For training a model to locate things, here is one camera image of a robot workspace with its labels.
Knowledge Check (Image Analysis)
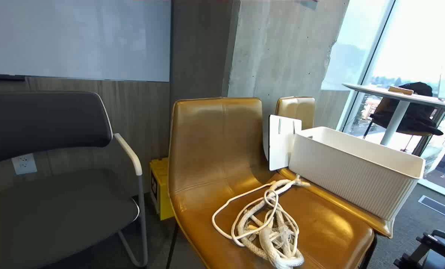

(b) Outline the white braided cable bundle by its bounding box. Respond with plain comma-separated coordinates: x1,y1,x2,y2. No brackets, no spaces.
210,175,310,269

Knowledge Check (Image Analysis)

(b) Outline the white storage box lid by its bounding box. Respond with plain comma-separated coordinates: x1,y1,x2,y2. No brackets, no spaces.
262,113,302,172

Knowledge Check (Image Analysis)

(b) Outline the small yellow box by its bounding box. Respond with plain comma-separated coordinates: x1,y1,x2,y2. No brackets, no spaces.
149,157,174,221

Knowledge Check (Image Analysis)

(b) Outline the white plastic storage box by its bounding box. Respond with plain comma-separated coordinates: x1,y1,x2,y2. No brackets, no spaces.
288,125,426,222

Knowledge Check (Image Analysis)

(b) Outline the small brown box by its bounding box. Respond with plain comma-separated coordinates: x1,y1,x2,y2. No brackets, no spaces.
386,85,414,97

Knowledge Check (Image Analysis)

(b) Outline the mustard leather chair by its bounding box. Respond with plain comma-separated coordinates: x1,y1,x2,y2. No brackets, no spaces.
167,97,377,269

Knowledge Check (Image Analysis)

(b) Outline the round white table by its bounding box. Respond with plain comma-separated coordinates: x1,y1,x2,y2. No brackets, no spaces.
341,81,445,146

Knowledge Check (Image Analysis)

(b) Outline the black jacket draped chair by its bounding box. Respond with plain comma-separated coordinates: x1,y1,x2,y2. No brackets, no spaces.
362,81,445,151

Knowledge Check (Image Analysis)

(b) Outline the black whiteboard eraser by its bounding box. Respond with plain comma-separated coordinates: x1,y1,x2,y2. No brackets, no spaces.
0,73,26,84

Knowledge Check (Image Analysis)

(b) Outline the floor vent grille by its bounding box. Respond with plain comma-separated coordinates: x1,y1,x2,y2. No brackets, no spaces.
416,193,445,222

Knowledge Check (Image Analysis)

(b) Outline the black metal equipment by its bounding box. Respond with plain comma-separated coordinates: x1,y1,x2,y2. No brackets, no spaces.
392,228,445,269

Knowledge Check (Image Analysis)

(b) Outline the wall whiteboard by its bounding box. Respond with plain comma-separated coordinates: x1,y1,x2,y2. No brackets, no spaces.
0,0,173,84

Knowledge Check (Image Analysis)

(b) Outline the grey armchair with white frame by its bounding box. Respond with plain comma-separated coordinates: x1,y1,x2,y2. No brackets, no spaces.
0,89,150,269

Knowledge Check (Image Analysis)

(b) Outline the white wall outlet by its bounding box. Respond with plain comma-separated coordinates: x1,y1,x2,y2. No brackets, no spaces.
10,152,38,176

